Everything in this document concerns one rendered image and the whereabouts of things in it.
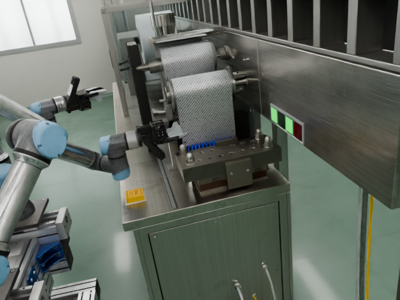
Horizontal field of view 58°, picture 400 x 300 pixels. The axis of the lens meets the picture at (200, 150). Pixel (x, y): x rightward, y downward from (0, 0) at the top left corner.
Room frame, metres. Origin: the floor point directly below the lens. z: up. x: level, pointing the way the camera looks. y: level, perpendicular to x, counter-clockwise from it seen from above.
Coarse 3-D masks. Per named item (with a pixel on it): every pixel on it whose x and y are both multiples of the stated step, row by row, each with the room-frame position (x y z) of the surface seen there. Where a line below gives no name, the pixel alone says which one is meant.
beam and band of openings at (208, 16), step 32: (192, 0) 2.46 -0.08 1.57; (224, 0) 1.87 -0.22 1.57; (256, 0) 1.42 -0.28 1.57; (288, 0) 1.13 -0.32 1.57; (320, 0) 0.96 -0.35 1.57; (352, 0) 0.83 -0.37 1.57; (384, 0) 0.83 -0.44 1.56; (256, 32) 1.41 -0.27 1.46; (288, 32) 1.14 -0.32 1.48; (320, 32) 0.97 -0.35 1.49; (352, 32) 0.83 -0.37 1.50; (384, 32) 0.83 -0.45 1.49; (384, 64) 0.72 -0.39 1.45
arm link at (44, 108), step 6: (36, 102) 1.66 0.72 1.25; (42, 102) 1.66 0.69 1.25; (48, 102) 1.67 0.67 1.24; (54, 102) 1.67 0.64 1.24; (30, 108) 1.63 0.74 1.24; (36, 108) 1.63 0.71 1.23; (42, 108) 1.64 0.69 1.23; (48, 108) 1.65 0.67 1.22; (54, 108) 1.66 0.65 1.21; (42, 114) 1.64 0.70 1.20; (48, 114) 1.65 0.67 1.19
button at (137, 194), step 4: (140, 188) 1.31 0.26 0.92; (128, 192) 1.29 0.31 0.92; (132, 192) 1.28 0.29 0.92; (136, 192) 1.28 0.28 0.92; (140, 192) 1.27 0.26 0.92; (128, 196) 1.25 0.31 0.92; (132, 196) 1.25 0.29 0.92; (136, 196) 1.25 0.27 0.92; (140, 196) 1.25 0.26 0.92; (128, 200) 1.24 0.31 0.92; (132, 200) 1.24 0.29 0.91; (136, 200) 1.25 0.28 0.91; (140, 200) 1.25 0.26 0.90
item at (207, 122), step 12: (180, 108) 1.42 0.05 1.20; (192, 108) 1.43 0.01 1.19; (204, 108) 1.44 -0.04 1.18; (216, 108) 1.45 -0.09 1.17; (228, 108) 1.45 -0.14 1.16; (180, 120) 1.42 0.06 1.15; (192, 120) 1.43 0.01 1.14; (204, 120) 1.44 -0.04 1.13; (216, 120) 1.44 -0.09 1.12; (228, 120) 1.45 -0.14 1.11; (192, 132) 1.43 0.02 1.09; (204, 132) 1.43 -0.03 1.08; (216, 132) 1.44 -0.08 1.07; (228, 132) 1.45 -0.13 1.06; (192, 144) 1.42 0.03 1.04; (204, 144) 1.43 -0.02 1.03
